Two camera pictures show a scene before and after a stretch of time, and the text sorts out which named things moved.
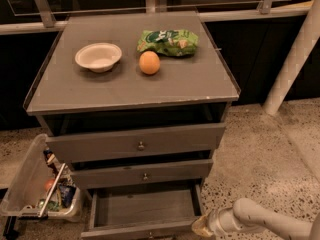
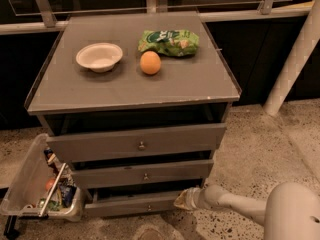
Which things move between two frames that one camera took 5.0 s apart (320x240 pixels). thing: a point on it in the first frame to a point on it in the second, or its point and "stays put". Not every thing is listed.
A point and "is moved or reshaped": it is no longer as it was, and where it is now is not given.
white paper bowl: x=98 y=57 stays put
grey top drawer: x=136 y=143 stays put
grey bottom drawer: x=144 y=213 is moved or reshaped
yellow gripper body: x=213 y=222 to x=194 y=198
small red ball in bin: x=48 y=183 stays put
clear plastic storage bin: x=42 y=189 stays put
